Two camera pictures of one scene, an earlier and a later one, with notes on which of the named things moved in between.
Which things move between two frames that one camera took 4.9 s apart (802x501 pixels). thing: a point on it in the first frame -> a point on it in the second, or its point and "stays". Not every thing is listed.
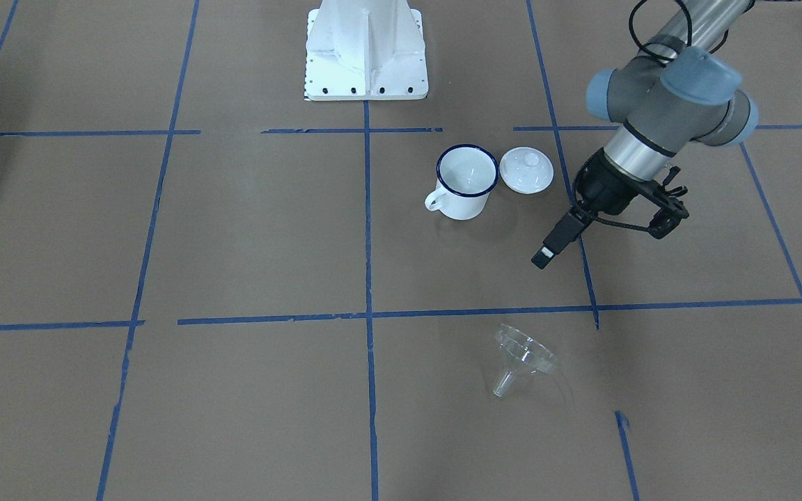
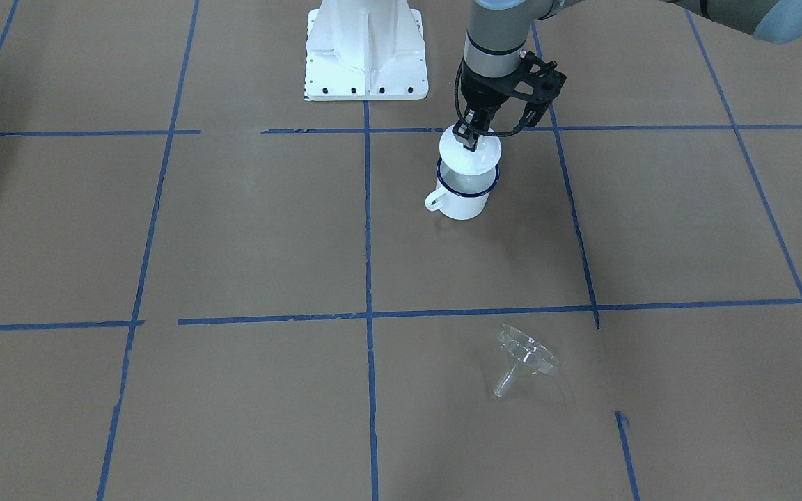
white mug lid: [526, 170] -> [457, 158]
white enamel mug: [466, 176] stays
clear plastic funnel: [522, 352] stays
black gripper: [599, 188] -> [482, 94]
